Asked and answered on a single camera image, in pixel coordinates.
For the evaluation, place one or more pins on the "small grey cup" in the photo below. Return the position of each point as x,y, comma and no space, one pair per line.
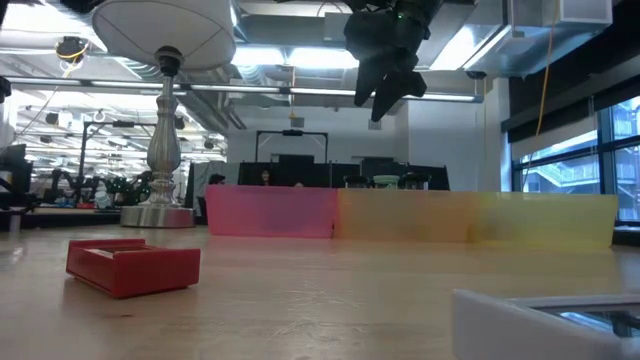
15,222

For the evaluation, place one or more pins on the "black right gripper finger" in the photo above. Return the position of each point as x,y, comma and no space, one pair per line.
369,82
400,87

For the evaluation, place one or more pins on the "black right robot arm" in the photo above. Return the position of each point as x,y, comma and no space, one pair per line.
415,5

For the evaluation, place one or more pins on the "pink translucent bin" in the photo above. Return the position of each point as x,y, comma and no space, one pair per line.
270,210

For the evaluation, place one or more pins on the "red plastic box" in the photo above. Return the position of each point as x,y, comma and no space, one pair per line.
135,272

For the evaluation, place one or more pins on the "black background stand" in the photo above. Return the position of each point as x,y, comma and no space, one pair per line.
81,155

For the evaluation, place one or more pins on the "black ceiling security camera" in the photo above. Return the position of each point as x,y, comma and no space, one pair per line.
475,74

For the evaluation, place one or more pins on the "silver table lamp white shade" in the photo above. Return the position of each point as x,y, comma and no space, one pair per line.
165,150

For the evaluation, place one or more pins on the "black background monitor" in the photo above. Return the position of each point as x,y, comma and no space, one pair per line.
20,170

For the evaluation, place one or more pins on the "orange translucent bin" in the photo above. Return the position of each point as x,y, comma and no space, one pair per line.
405,215

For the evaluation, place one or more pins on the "small white container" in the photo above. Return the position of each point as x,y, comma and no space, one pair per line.
102,200

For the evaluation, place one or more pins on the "black background frame rig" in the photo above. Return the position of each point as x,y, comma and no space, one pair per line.
292,132

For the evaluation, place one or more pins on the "black background partition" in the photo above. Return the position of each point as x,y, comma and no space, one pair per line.
320,172

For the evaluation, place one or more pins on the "white rectangular frame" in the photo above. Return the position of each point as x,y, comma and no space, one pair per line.
500,330

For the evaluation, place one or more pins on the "window with black frame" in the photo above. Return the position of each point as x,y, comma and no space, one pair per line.
560,175

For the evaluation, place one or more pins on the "grey wall vent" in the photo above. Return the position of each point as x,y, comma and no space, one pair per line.
297,122
375,125

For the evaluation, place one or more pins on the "yellow translucent bin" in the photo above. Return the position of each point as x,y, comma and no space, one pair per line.
545,220

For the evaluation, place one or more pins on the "grey fabric panel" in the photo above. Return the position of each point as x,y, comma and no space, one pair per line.
220,172

